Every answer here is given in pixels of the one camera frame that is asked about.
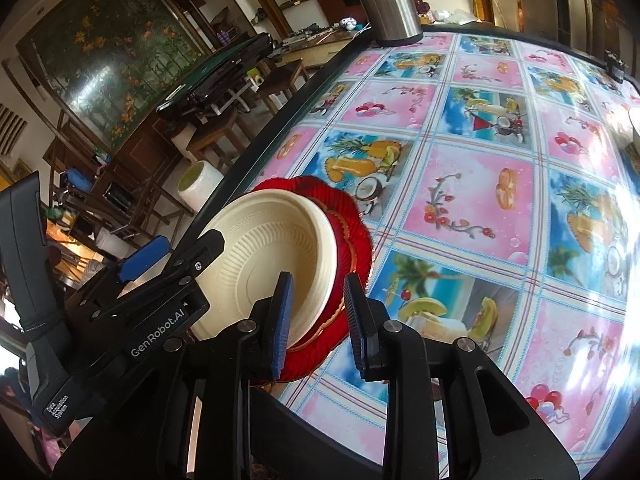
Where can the white disposable bowl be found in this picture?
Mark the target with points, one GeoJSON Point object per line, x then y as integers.
{"type": "Point", "coordinates": [635, 125]}

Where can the flower wall painting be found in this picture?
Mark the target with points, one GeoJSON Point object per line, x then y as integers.
{"type": "Point", "coordinates": [115, 35]}

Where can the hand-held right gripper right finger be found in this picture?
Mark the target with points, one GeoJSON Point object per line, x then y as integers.
{"type": "Point", "coordinates": [354, 325]}

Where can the wooden stool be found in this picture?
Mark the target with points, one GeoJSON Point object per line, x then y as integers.
{"type": "Point", "coordinates": [215, 130]}
{"type": "Point", "coordinates": [287, 75]}

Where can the white plastic bucket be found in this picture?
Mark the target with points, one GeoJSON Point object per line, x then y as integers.
{"type": "Point", "coordinates": [200, 187]}

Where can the dark wooden chair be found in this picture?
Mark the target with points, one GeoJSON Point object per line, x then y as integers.
{"type": "Point", "coordinates": [125, 195]}

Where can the black table clamp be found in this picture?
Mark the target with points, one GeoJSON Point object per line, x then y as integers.
{"type": "Point", "coordinates": [615, 66]}

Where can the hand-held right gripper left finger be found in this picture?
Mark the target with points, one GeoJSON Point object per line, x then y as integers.
{"type": "Point", "coordinates": [284, 320]}

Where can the white plastic bag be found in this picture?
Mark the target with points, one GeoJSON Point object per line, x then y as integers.
{"type": "Point", "coordinates": [457, 16]}

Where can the cream disposable bowl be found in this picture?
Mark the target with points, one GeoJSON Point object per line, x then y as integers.
{"type": "Point", "coordinates": [260, 265]}

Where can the wooden armchair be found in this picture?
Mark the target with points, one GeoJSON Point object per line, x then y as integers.
{"type": "Point", "coordinates": [600, 10]}

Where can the printed fruit tablecloth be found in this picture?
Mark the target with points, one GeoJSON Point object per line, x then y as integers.
{"type": "Point", "coordinates": [465, 185]}

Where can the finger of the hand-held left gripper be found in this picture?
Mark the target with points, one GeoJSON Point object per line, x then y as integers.
{"type": "Point", "coordinates": [200, 255]}
{"type": "Point", "coordinates": [145, 257]}

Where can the green mahjong table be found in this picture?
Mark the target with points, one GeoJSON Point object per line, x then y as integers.
{"type": "Point", "coordinates": [215, 72]}

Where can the wooden television cabinet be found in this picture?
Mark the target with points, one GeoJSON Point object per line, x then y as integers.
{"type": "Point", "coordinates": [315, 47]}

